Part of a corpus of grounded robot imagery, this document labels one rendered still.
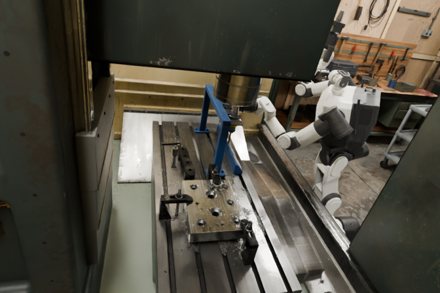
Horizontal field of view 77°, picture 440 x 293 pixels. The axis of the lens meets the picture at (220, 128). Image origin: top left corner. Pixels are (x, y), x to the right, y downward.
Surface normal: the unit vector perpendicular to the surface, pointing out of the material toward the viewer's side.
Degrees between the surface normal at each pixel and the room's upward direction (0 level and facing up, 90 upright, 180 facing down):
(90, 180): 90
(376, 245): 90
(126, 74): 89
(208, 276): 0
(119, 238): 0
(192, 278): 0
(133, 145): 25
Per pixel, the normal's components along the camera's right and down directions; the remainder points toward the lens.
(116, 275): 0.17, -0.86
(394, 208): -0.96, -0.04
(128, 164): 0.24, -0.59
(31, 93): 0.22, 0.51
